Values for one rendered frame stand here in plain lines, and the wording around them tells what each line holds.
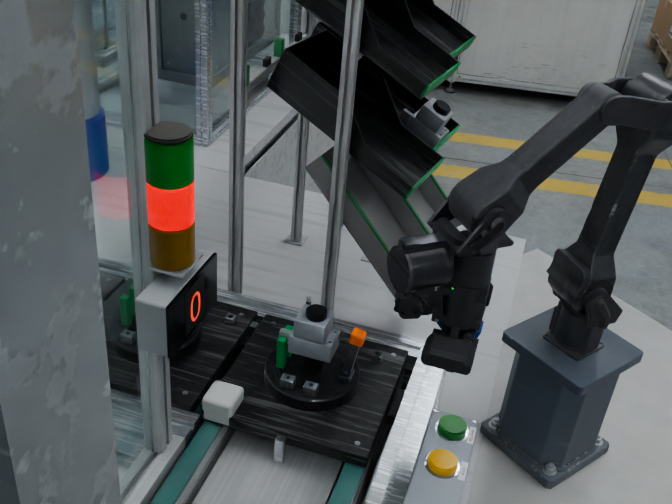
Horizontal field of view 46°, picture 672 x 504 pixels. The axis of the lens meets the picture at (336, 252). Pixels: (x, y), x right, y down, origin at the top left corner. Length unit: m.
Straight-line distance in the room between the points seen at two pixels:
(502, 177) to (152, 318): 0.43
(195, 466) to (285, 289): 0.55
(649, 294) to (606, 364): 2.28
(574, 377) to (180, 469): 0.54
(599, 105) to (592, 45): 4.15
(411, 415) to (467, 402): 0.20
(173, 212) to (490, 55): 4.32
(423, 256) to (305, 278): 0.68
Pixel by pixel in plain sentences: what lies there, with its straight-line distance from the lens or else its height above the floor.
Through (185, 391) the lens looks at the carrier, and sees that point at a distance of 1.16.
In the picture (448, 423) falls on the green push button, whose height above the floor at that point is 0.97.
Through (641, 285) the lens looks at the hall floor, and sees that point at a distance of 3.50.
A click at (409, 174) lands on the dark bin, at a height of 1.20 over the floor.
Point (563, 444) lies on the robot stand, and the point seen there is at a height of 0.93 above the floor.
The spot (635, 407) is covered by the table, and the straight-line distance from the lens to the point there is 1.46.
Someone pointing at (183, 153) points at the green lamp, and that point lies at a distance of 0.82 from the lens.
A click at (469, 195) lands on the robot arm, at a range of 0.94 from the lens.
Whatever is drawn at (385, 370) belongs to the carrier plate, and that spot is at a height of 0.97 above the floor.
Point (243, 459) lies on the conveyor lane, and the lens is 1.14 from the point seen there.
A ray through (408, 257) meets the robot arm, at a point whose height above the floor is 1.27.
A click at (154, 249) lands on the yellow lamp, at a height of 1.28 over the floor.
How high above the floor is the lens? 1.75
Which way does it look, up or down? 32 degrees down
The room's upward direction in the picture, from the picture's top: 5 degrees clockwise
